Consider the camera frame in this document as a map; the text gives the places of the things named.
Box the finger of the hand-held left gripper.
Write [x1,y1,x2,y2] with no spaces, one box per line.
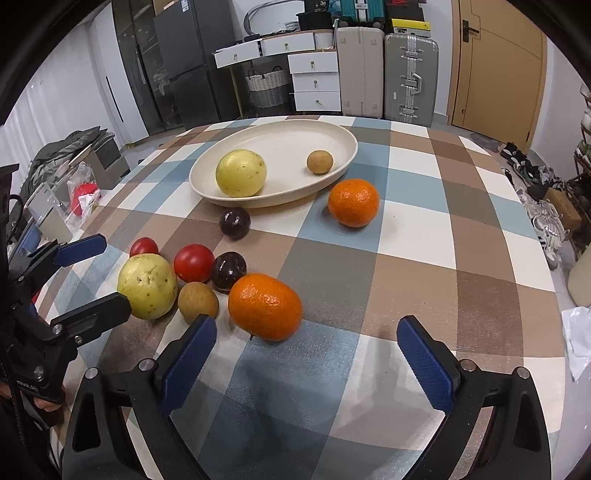
[50,294,133,348]
[8,234,108,284]

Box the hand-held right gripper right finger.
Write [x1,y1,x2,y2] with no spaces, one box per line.
[396,315,552,480]

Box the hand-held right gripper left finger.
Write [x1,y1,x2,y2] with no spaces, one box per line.
[62,315,218,480]

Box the speckled yellow-green round fruit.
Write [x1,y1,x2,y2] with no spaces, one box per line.
[117,254,179,320]

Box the small brown round fruit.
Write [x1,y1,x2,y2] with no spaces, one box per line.
[307,150,334,175]
[178,282,219,324]

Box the small red tomato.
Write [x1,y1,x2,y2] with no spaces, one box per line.
[129,237,160,258]

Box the orange mandarin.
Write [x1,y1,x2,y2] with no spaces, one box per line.
[228,273,303,342]
[328,179,380,228]

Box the dark red cherry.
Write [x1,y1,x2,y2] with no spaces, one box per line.
[219,207,251,240]
[212,251,247,293]

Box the cream oval plate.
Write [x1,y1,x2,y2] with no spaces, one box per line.
[189,120,359,209]

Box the person's left hand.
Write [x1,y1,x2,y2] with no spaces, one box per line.
[32,395,65,413]

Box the white box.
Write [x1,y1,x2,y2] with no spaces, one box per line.
[23,182,75,243]

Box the clear plastic bag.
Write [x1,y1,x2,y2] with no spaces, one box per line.
[67,163,103,219]

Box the open cardboard box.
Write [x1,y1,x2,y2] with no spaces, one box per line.
[69,137,131,190]

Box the grey jacket pile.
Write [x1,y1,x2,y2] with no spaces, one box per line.
[21,127,116,204]

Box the checked tablecloth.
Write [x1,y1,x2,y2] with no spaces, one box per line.
[32,116,566,480]

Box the smooth yellow-green round fruit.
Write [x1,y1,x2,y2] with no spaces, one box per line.
[215,150,268,199]

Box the dark glass cabinet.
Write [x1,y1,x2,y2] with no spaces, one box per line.
[112,0,185,137]

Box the row of shoes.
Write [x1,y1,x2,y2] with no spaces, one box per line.
[501,141,583,271]

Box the white wardrobe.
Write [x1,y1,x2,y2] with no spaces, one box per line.
[90,4,151,146]

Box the dark grey refrigerator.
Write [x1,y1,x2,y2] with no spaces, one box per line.
[154,0,241,129]

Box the dark doormat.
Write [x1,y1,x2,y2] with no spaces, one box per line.
[471,133,502,153]

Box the woven basket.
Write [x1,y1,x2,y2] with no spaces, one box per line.
[245,66,293,110]

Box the white dressing table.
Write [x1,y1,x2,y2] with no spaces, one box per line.
[213,30,342,115]

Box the wooden door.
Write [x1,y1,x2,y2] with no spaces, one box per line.
[448,0,548,153]

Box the beige suitcase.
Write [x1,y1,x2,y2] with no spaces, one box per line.
[335,26,385,119]

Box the silver suitcase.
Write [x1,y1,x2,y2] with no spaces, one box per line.
[384,33,439,127]

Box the black bin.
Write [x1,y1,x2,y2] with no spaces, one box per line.
[296,11,333,32]

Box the black and yellow box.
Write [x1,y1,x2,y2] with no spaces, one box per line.
[387,17,432,38]

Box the black and red box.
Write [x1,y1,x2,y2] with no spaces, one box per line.
[385,0,423,19]

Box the teal suitcase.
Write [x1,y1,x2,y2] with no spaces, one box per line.
[341,0,386,27]

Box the silver oval mirror frame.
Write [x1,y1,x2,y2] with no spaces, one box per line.
[244,0,305,36]

